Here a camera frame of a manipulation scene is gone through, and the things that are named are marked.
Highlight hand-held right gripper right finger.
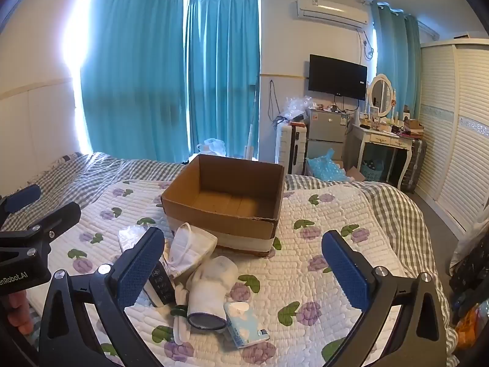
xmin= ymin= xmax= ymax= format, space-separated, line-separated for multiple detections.
xmin=321 ymin=230 xmax=448 ymax=367

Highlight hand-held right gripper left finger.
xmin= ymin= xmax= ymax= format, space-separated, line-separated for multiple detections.
xmin=38 ymin=226 xmax=166 ymax=367

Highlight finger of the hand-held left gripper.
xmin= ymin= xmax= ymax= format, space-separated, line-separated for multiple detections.
xmin=0 ymin=201 xmax=82 ymax=255
xmin=0 ymin=184 xmax=42 ymax=226

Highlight clear plastic wrapper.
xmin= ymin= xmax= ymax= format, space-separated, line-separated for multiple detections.
xmin=118 ymin=225 xmax=153 ymax=255

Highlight white face mask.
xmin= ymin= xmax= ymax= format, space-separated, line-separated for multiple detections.
xmin=164 ymin=222 xmax=218 ymax=280

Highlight white sock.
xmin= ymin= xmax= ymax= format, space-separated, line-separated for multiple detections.
xmin=186 ymin=255 xmax=239 ymax=331

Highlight white cloth strap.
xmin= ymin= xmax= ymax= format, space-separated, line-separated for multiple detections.
xmin=170 ymin=306 xmax=192 ymax=347

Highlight brown cardboard box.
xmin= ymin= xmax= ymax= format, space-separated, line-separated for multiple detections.
xmin=160 ymin=154 xmax=285 ymax=258

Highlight blue white tissue packet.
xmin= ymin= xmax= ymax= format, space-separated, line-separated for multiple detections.
xmin=223 ymin=300 xmax=270 ymax=349

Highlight person's left hand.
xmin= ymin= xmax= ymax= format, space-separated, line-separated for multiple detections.
xmin=0 ymin=290 xmax=35 ymax=335

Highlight purple flower quilted blanket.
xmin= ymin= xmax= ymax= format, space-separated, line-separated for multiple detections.
xmin=23 ymin=178 xmax=459 ymax=367

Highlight grey checked bed sheet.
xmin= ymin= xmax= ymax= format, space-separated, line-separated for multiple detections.
xmin=0 ymin=152 xmax=459 ymax=367

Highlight blue plastic bag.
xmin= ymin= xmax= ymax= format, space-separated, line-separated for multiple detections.
xmin=307 ymin=150 xmax=346 ymax=182

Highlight teal basket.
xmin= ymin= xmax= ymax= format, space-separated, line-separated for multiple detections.
xmin=361 ymin=159 xmax=384 ymax=181

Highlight dark hanging clothes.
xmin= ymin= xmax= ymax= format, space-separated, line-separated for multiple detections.
xmin=449 ymin=222 xmax=489 ymax=302

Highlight dark suitcase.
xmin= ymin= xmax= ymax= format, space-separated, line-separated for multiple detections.
xmin=401 ymin=138 xmax=426 ymax=194

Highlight orange bag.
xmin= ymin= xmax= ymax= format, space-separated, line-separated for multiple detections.
xmin=454 ymin=306 xmax=484 ymax=339

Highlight white suitcase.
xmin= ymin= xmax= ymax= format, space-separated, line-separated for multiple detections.
xmin=277 ymin=122 xmax=308 ymax=174

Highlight white dressing table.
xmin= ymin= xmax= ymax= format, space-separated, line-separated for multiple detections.
xmin=346 ymin=122 xmax=415 ymax=190

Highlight small silver fridge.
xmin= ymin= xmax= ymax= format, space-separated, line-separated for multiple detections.
xmin=306 ymin=108 xmax=350 ymax=169

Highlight wide teal curtain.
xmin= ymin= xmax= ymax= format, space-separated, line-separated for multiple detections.
xmin=80 ymin=0 xmax=189 ymax=163

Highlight crumpled clear plastic bag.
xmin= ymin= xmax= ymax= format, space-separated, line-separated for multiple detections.
xmin=282 ymin=95 xmax=314 ymax=121

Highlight white mop pole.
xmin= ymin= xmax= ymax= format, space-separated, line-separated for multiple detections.
xmin=244 ymin=84 xmax=258 ymax=159

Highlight white oval mirror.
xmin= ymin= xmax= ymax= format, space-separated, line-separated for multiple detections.
xmin=369 ymin=74 xmax=397 ymax=119

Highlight white slatted wardrobe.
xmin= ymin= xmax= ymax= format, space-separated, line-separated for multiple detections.
xmin=414 ymin=38 xmax=489 ymax=234

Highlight narrow teal curtain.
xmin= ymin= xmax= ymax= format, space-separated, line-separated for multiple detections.
xmin=187 ymin=0 xmax=261 ymax=157

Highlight short teal curtain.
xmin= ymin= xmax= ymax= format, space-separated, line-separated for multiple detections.
xmin=372 ymin=2 xmax=423 ymax=123

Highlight white air conditioner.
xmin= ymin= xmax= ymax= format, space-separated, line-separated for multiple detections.
xmin=296 ymin=0 xmax=370 ymax=29

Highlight hanging black cables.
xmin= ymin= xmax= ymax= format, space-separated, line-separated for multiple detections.
xmin=267 ymin=80 xmax=281 ymax=123

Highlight black wall television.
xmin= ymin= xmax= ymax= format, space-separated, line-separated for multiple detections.
xmin=309 ymin=54 xmax=368 ymax=101

